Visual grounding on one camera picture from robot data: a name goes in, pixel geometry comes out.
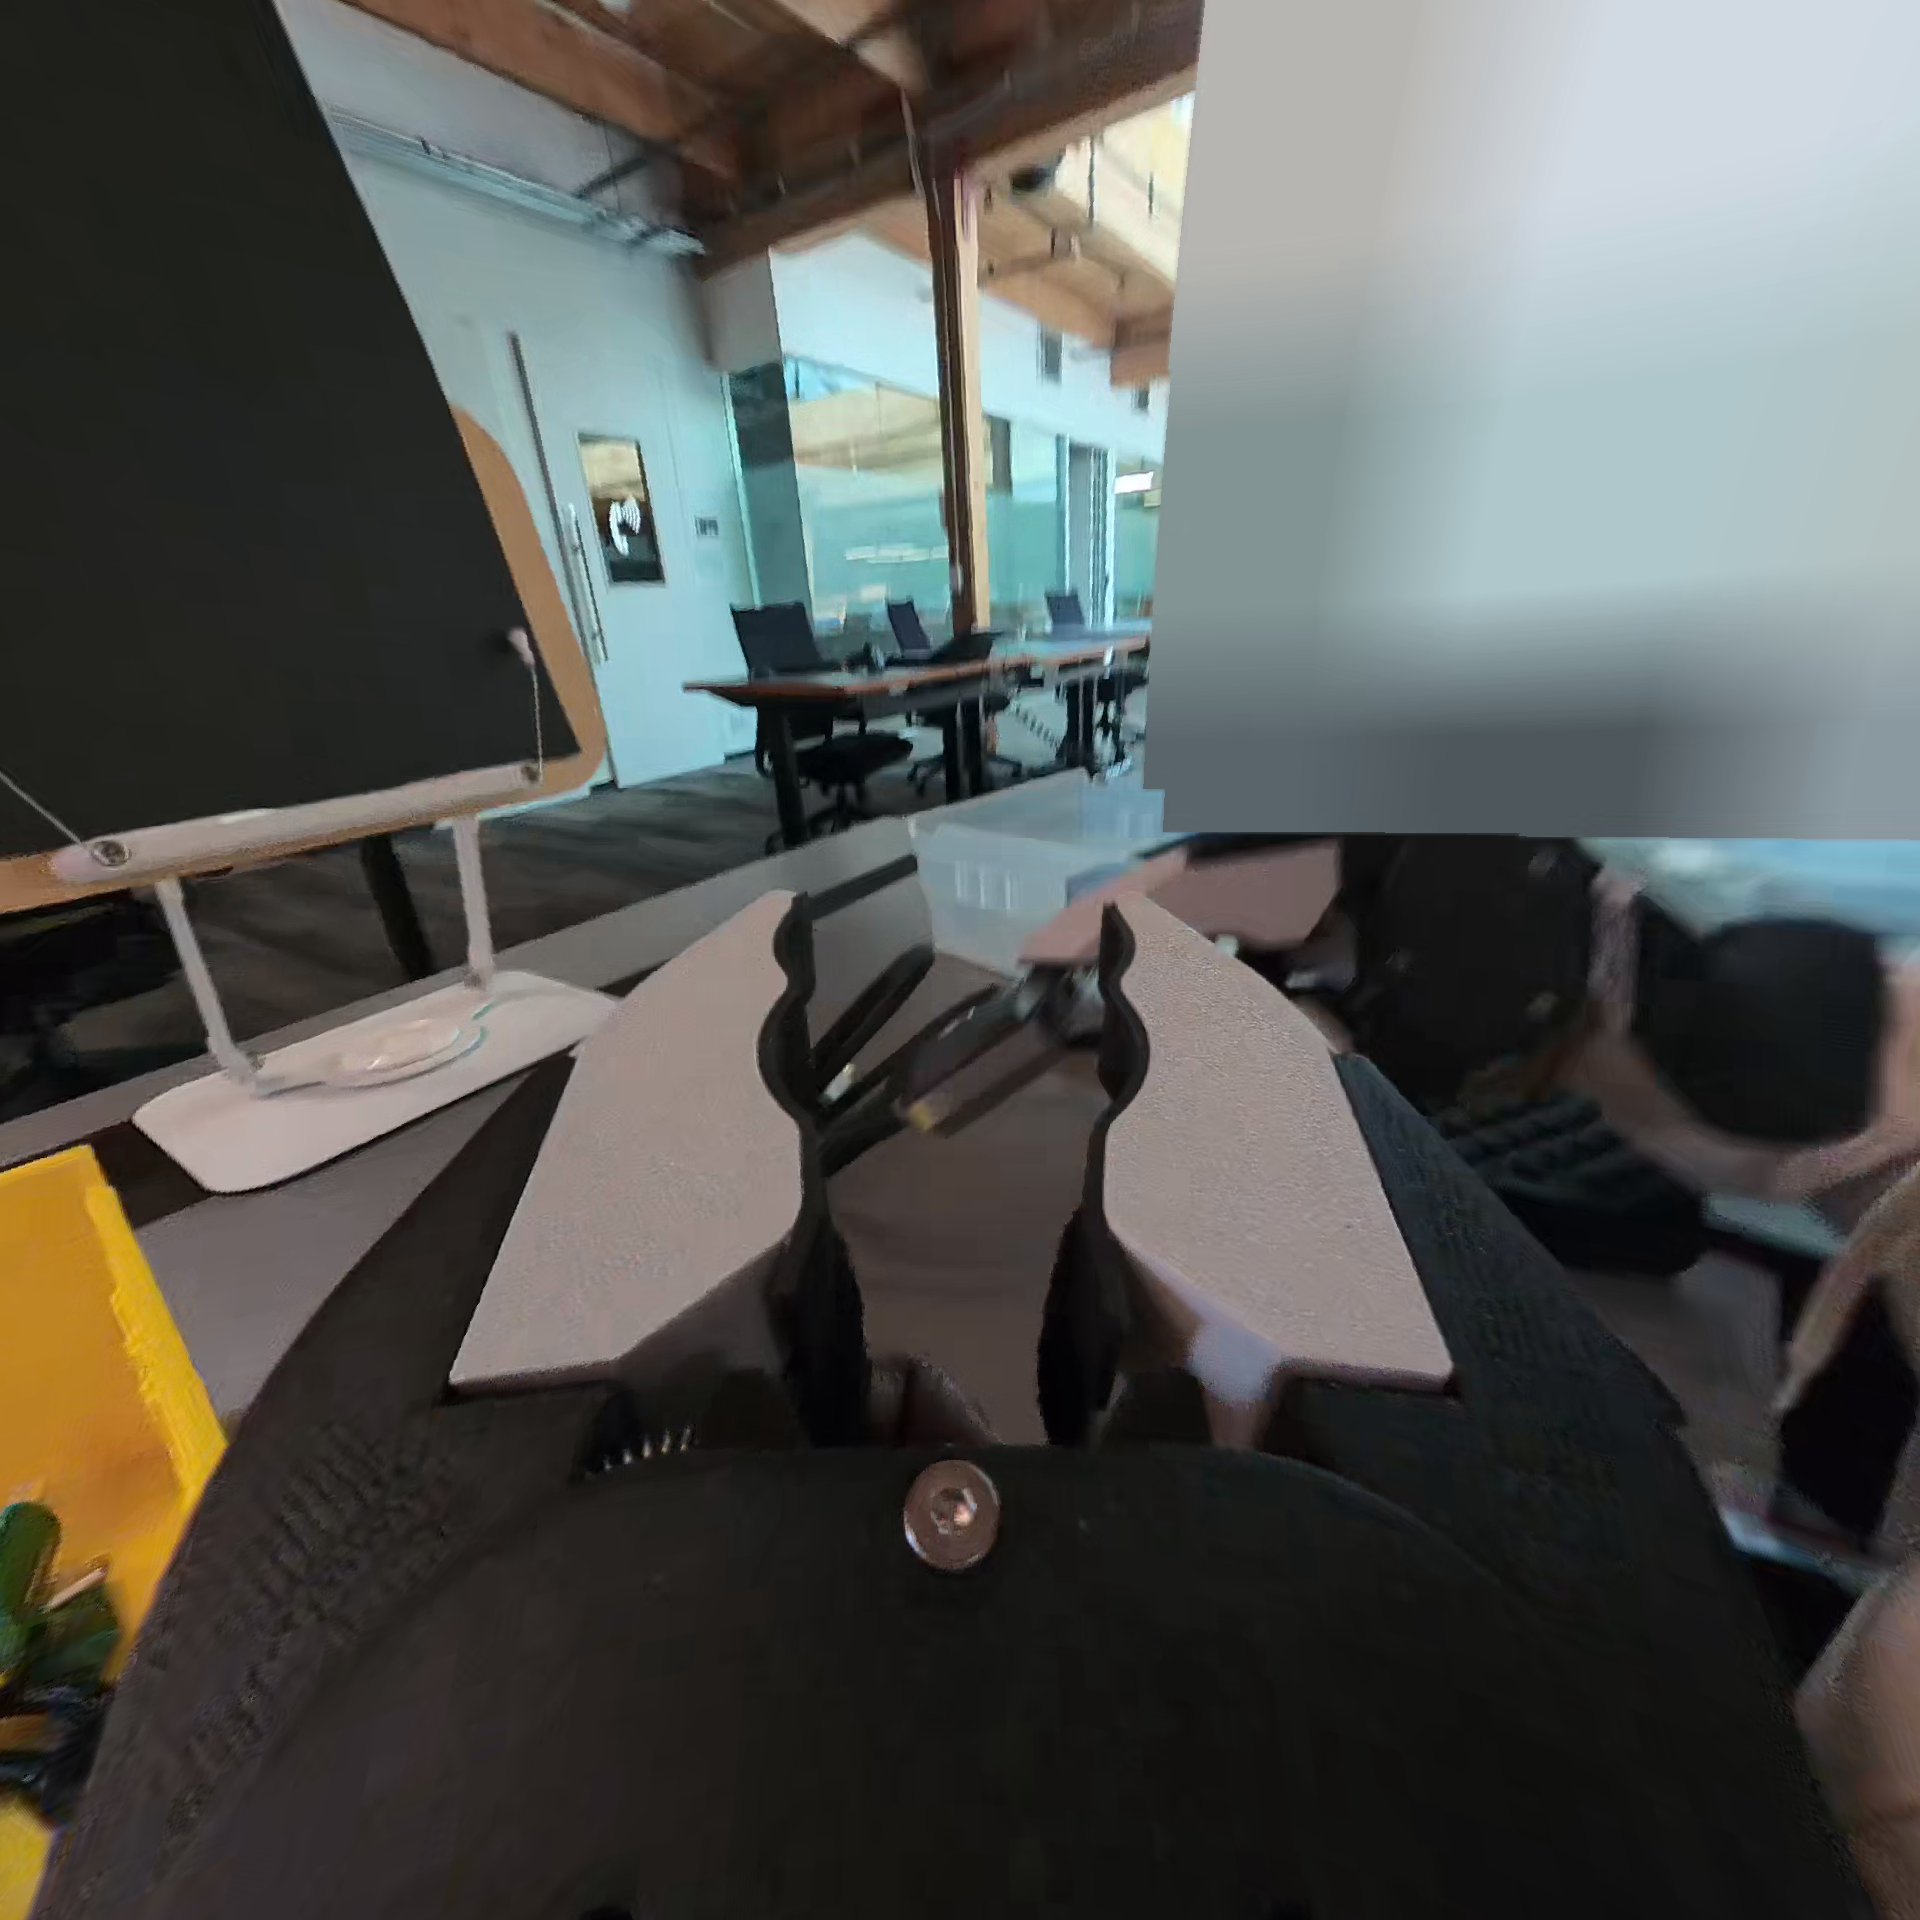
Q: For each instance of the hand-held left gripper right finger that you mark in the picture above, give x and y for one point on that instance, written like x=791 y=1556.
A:
x=1276 y=1184

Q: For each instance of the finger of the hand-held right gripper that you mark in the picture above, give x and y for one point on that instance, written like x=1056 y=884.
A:
x=1229 y=884

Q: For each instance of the wooden top office desk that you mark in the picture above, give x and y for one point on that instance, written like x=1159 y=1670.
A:
x=780 y=779

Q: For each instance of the black office chair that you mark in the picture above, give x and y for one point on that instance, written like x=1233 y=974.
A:
x=908 y=623
x=780 y=639

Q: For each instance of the clear plastic bin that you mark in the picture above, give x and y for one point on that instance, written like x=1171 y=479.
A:
x=989 y=868

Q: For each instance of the yellow plastic bin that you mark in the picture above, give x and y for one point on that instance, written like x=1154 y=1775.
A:
x=90 y=1319

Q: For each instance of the grey desk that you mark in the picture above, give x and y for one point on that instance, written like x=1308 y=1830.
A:
x=284 y=1276

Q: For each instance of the black foam pad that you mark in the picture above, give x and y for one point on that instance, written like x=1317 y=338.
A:
x=1576 y=1184

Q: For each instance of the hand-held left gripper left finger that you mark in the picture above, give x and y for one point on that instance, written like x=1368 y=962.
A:
x=660 y=1171

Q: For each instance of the black flat board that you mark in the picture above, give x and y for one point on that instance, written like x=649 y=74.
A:
x=225 y=451

